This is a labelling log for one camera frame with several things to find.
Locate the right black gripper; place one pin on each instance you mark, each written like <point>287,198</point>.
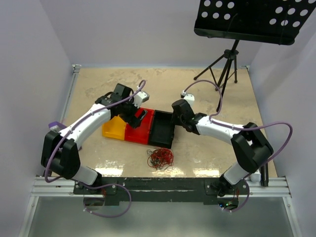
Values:
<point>175,119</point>

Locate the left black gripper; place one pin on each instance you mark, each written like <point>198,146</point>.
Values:
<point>131,119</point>

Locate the red plastic bin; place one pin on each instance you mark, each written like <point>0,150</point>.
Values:
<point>141,134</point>

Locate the black plastic bin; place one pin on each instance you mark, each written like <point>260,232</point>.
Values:
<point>162,130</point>

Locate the yellow plastic bin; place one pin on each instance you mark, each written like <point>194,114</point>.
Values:
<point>115,128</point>

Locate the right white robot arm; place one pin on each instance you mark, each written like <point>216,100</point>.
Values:
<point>250,146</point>

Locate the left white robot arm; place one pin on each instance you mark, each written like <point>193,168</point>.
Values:
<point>60,152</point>

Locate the purple box with metal insert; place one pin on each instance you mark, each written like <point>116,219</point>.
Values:
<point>57,127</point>

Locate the white cylinder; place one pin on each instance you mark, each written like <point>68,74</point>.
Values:
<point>255,177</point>

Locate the black cylinder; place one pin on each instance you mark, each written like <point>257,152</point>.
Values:
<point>264,175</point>

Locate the black music stand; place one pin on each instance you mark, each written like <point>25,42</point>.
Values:
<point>266,21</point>

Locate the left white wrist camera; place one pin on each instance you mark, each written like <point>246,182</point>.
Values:
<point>140,98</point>

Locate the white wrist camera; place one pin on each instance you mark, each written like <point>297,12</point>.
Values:
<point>188,97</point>
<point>140,98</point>

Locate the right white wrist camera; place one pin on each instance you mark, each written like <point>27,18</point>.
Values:
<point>188,97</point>

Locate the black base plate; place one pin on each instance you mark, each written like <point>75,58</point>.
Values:
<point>145,189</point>

